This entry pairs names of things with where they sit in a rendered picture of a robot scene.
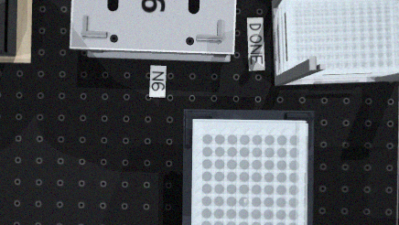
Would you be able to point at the white n6 label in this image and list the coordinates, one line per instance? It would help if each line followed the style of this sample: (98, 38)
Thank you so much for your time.
(158, 76)

